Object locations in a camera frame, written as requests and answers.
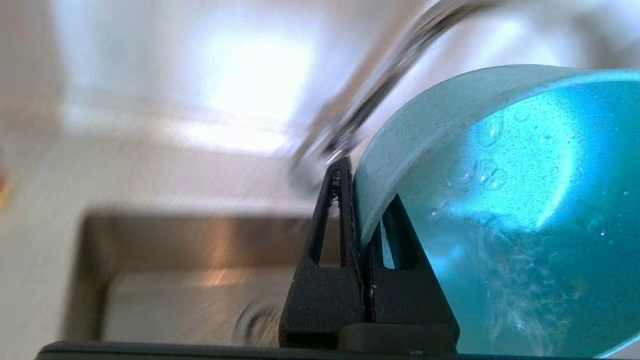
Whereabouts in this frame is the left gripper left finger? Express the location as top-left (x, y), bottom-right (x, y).
top-left (279, 157), bottom-right (368, 349)

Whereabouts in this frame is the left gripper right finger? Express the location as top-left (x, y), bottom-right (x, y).
top-left (344, 194), bottom-right (460, 352)

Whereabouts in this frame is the teal bowl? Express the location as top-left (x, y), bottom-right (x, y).
top-left (352, 64), bottom-right (640, 358)

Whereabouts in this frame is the chrome gooseneck faucet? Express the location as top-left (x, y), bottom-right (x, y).
top-left (289, 0), bottom-right (506, 193)

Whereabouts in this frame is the stainless steel sink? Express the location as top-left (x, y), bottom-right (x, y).
top-left (62, 205), bottom-right (323, 347)

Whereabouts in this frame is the metal drain strainer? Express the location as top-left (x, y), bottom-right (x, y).
top-left (232, 300), bottom-right (287, 347)

